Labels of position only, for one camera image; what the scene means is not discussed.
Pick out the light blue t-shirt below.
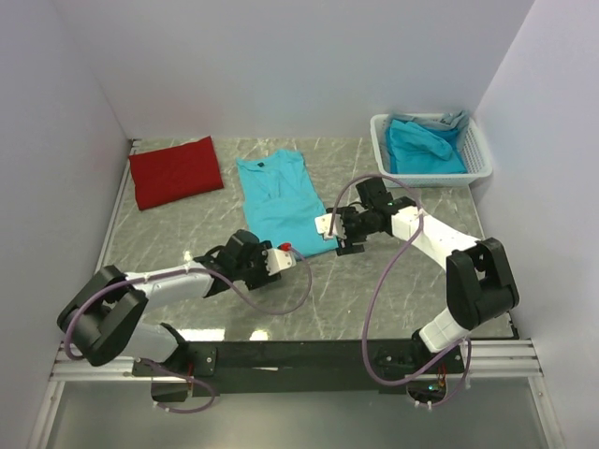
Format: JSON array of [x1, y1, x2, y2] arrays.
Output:
[[236, 150, 337, 257]]

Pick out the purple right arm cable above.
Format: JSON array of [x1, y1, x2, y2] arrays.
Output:
[[327, 174, 473, 409]]

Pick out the blue t-shirt in basket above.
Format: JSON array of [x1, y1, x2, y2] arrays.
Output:
[[385, 119, 467, 175]]

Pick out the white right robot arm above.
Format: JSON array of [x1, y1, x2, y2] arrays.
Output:
[[314, 175, 519, 373]]

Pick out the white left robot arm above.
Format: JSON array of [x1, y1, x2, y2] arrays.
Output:
[[57, 229, 296, 376]]

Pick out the white plastic laundry basket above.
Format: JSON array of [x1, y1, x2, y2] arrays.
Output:
[[370, 114, 492, 187]]

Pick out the aluminium frame rail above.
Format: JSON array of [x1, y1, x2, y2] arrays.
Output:
[[50, 340, 544, 382]]

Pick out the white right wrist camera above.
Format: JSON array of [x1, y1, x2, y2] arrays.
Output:
[[314, 213, 343, 240]]

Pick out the grey t-shirt in basket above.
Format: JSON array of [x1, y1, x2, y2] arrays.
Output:
[[390, 110, 470, 131]]

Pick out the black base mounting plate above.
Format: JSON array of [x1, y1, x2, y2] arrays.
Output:
[[130, 336, 469, 398]]

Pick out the folded red t-shirt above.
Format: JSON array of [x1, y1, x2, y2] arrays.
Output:
[[129, 137, 224, 210]]

